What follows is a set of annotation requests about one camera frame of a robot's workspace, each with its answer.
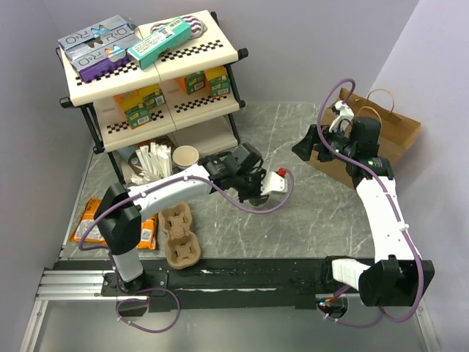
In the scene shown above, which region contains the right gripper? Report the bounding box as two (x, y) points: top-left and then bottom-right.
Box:
(291, 124), (356, 164)

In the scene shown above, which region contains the black plastic cup lid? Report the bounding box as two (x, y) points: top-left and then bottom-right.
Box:
(248, 195), (270, 208)

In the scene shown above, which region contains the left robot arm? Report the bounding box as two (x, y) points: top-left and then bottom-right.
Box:
(95, 143), (266, 295)

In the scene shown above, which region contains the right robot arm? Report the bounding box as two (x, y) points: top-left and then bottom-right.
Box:
(292, 117), (435, 307)

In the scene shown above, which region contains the purple wavy round pack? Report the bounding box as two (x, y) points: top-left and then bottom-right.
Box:
(150, 15), (207, 39)

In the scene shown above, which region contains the stacked paper cup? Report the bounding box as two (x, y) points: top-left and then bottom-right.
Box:
(172, 145), (199, 169)

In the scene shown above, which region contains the cardboard cup carrier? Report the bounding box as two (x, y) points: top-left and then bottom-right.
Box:
(158, 202), (202, 270)

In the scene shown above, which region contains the brown paper bag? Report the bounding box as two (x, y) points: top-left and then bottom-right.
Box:
(307, 89), (421, 188)

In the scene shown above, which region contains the cup of straws and napkins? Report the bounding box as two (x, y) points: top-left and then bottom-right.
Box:
(128, 142), (173, 185)

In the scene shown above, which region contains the cream three-tier shelf rack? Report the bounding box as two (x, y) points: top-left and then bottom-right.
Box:
(56, 10), (248, 181)

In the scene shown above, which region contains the yellow green box right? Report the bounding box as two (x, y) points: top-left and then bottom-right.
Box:
(204, 65), (231, 98)

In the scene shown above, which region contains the orange green box right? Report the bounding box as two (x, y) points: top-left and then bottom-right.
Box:
(177, 71), (205, 95)

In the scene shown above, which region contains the orange green snack box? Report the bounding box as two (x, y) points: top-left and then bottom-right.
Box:
(113, 90), (144, 112)

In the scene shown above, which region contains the yellow green snack box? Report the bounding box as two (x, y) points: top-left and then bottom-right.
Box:
(125, 84), (166, 129)

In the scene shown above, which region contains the orange snack bag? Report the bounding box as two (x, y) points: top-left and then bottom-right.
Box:
(69, 198), (158, 250)

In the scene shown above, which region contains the teal carton box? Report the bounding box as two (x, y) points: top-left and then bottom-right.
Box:
(127, 17), (191, 70)

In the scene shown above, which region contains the purple RO box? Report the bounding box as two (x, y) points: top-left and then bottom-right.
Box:
(65, 32), (140, 83)

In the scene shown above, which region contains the silver blue RO box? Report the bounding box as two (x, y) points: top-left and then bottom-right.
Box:
(58, 15), (137, 50)

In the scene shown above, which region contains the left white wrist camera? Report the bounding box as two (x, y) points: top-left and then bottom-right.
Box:
(260, 168), (288, 196)

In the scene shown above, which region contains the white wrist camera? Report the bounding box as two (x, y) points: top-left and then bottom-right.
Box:
(260, 168), (288, 196)
(329, 100), (354, 132)

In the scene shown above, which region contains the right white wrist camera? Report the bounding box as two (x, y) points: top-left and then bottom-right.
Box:
(329, 100), (354, 132)

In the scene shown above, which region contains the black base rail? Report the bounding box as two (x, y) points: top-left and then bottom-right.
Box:
(36, 257), (341, 317)

